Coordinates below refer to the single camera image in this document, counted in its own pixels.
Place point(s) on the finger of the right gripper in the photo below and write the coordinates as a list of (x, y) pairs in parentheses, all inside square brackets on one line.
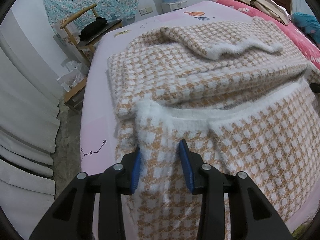
[(315, 87)]

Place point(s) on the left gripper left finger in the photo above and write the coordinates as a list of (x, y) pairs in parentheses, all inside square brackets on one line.
[(71, 215)]

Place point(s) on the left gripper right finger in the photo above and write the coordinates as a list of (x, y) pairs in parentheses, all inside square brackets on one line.
[(251, 214)]

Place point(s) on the beige white houndstooth coat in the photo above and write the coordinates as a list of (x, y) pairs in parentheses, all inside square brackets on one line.
[(238, 93)]

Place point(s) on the beige and white clothes pile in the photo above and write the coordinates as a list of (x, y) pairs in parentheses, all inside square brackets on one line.
[(270, 8)]

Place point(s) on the pink floral fleece blanket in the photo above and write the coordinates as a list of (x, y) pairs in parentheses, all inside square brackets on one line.
[(305, 45)]

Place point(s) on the teal fleece garment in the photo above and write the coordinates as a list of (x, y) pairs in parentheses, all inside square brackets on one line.
[(308, 24)]

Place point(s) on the lilac printed bed sheet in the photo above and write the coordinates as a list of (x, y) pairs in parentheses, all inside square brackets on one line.
[(98, 137)]

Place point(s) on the small wooden stool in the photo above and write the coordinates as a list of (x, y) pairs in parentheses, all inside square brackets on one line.
[(74, 98)]

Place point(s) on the white curtain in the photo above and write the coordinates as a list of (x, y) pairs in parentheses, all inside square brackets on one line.
[(29, 125)]

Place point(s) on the white plastic bags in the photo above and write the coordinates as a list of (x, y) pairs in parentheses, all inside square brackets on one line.
[(77, 72)]

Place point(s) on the white water dispenser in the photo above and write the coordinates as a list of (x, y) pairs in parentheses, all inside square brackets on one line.
[(169, 7)]

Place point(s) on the black garment on chair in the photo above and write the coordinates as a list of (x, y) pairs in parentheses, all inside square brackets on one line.
[(93, 28)]

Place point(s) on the wooden armchair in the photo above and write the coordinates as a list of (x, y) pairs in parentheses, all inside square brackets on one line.
[(86, 48)]

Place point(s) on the wall power socket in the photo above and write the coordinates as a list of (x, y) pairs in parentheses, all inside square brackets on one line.
[(145, 11)]

